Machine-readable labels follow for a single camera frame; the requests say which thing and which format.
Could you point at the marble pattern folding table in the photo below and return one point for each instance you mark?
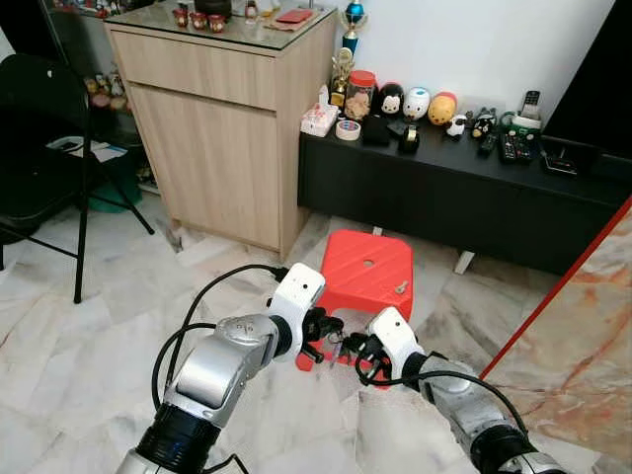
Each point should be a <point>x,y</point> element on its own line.
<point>583,336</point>

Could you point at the black button remote control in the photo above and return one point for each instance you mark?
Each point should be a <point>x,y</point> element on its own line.
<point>514,148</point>

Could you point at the black mouse plush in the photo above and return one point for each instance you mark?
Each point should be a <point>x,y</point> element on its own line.
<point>390,101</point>

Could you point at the light wood cabinet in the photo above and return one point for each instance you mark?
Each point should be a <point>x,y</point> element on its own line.
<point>217,148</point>

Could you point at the blue gold trophy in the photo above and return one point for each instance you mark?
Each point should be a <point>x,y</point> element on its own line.
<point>354,20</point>

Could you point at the black open tray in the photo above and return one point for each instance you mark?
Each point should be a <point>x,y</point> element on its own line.
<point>570,156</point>

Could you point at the white blue plush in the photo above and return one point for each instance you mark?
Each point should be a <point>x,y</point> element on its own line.
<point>417,104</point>

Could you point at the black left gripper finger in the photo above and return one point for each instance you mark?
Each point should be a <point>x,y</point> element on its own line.
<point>310,353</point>
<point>336,323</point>

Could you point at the green plastic basin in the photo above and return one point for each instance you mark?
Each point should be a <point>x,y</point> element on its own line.
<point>117,197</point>

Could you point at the small gold trophy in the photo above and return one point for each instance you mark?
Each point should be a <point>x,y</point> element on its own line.
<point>342,74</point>

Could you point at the red packet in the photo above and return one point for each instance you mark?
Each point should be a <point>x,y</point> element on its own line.
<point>293,16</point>

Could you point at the pink white tissue box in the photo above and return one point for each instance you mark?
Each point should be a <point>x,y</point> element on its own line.
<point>318,118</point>

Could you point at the white tape roll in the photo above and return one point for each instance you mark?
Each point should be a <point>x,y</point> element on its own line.
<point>348,129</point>

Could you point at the black low console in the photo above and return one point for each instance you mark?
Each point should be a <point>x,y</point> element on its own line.
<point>425,197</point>

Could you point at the yellow red bear plush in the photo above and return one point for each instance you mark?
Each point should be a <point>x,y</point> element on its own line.
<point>442,110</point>

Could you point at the black pouch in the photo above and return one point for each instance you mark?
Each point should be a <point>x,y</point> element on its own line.
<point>376,131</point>

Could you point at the small red cup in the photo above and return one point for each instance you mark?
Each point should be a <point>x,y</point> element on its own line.
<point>216,23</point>
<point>198,21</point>
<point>180,16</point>

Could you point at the black tape dispenser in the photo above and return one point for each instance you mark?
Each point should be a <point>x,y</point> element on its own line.
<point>408,138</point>

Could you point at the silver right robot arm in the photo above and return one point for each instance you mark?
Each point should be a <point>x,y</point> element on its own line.
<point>459,395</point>

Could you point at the white paper sheets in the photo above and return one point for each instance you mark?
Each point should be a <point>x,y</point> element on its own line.
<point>89,150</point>

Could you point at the slim black remote control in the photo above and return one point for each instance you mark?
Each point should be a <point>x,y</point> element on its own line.
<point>487,144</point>

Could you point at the small panda figure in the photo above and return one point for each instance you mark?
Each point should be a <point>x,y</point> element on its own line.
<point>456,125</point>

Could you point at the black pot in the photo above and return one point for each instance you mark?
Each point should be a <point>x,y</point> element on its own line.
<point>212,8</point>

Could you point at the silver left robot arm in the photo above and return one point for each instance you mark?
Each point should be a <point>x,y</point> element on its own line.
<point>222,360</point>

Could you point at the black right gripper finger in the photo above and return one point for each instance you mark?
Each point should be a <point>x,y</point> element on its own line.
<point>357,364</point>
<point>353,344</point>

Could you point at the red lid glass jar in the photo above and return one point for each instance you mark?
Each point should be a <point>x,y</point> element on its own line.
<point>361,97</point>

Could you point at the small black figure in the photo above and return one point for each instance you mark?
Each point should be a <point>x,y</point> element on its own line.
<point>483,123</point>

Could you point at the red plastic stool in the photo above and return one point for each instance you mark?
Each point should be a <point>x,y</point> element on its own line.
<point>365,272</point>

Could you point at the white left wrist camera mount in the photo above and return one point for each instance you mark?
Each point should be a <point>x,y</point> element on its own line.
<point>296,296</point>

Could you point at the small silver key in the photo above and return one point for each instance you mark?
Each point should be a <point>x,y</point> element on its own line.
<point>400,286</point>

